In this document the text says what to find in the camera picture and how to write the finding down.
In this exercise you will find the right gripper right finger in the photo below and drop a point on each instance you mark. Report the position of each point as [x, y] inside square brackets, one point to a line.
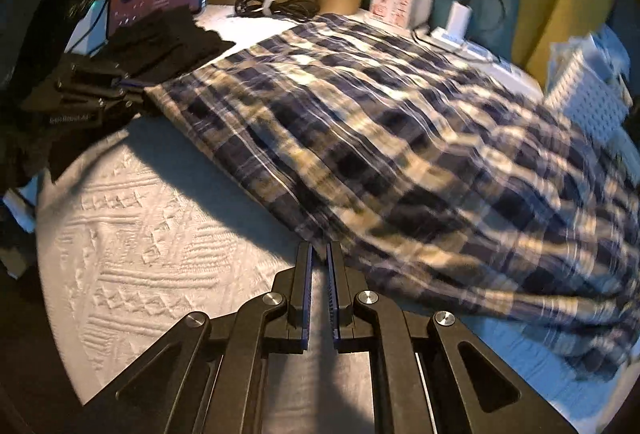
[429, 374]

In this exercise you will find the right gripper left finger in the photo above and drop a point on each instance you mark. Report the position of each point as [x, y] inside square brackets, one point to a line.
[207, 375]

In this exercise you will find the plaid pajama pants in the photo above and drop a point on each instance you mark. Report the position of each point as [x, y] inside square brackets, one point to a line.
[441, 185]

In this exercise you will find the black folded garment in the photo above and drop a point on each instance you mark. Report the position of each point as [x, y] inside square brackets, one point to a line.
[155, 49]

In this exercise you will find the white power strip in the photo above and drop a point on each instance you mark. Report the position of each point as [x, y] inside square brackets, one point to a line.
[462, 49]

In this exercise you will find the white plastic basket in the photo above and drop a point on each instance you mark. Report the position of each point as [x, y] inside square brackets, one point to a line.
[590, 90]

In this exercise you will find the white plastic bag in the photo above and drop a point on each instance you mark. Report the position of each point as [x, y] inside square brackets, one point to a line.
[605, 39]

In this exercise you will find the white charger with cable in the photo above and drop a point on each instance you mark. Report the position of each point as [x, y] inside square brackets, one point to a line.
[458, 20]

